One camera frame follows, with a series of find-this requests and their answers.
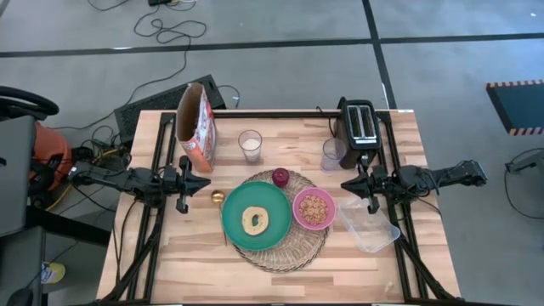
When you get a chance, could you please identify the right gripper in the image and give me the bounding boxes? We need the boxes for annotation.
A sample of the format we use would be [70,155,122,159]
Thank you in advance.
[340,164,399,215]

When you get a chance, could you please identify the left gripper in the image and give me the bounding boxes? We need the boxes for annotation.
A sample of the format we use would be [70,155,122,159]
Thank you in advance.
[163,156,213,214]

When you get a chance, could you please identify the gold spoon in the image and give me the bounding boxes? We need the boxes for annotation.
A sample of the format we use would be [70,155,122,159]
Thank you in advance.
[211,190,229,247]

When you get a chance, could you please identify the orange pumpkin cereal box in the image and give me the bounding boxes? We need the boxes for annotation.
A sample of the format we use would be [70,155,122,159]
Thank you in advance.
[175,82,218,174]

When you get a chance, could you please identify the toasted bagel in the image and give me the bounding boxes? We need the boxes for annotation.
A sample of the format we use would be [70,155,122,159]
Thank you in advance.
[241,206,270,237]

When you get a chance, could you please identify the red apple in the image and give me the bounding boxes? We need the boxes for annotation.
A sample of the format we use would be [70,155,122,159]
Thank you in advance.
[271,167,291,189]

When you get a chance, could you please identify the clear plastic cup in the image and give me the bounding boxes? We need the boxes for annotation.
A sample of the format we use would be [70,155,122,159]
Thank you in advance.
[320,137,348,172]

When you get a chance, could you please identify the clear plastic container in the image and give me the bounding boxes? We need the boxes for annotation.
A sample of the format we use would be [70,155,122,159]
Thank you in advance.
[337,195,401,254]

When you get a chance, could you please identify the toasted cereal rings heap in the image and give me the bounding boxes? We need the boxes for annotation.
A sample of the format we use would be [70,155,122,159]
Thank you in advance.
[298,194,331,226]

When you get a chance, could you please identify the teal plate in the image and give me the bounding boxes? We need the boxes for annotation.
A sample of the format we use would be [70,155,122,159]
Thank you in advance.
[220,181,293,252]

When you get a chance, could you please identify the black toaster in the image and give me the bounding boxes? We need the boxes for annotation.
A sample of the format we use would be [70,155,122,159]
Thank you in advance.
[335,98,383,170]

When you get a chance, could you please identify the pink ribbed bowl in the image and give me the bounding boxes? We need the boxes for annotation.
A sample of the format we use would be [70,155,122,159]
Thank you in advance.
[292,186,337,231]

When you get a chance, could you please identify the glass of milk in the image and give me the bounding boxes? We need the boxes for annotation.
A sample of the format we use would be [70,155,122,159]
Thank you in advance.
[237,129,264,164]

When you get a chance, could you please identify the round woven straw placemat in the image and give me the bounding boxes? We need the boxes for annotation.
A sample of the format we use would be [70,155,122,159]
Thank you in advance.
[231,168,331,274]

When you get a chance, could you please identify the orange shop vacuum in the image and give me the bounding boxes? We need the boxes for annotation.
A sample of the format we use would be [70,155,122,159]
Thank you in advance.
[28,121,74,195]

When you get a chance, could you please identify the yellow white tub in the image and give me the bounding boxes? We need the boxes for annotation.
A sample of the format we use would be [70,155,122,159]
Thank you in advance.
[41,262,67,285]

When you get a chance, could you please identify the hazard-striped floor mat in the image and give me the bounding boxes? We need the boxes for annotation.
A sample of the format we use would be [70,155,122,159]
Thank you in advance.
[484,79,544,136]

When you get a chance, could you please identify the black power strip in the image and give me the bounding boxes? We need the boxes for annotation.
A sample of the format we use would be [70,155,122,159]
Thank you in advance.
[147,0,201,7]

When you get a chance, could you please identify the black computer mouse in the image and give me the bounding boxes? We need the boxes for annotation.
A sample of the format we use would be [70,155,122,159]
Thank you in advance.
[6,287,34,306]

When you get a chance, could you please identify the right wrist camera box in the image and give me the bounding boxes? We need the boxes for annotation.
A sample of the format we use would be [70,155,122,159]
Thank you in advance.
[380,172,396,196]

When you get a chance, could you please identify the black floor cable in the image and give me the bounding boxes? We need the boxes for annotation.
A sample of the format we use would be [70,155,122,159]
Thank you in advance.
[50,0,209,131]

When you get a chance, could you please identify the black vacuum hose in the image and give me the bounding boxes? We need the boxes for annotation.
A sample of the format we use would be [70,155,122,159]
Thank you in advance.
[0,84,60,122]

